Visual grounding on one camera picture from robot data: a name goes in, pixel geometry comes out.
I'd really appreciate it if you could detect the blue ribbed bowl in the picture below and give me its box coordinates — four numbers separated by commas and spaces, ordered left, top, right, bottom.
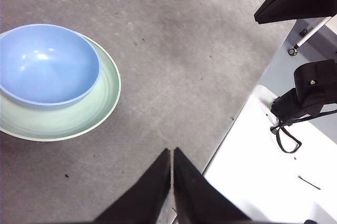
0, 23, 102, 111

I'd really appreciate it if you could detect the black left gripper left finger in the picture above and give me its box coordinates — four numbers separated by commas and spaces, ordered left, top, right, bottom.
93, 147, 172, 224

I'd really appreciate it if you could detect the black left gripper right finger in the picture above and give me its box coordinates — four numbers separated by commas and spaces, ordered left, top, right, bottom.
172, 147, 253, 224

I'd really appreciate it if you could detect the black strap loop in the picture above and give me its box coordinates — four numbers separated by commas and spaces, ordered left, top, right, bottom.
270, 109, 337, 154

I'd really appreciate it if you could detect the thin black wire piece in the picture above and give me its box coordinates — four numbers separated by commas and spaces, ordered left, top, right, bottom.
298, 175, 322, 190

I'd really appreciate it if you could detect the green round plate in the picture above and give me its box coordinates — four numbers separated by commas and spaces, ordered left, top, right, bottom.
0, 33, 122, 142

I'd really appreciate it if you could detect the white mounting platform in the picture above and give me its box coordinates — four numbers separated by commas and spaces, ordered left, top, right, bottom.
201, 84, 337, 224

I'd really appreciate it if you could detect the white metal rod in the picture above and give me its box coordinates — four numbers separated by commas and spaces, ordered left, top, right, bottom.
294, 16, 334, 50

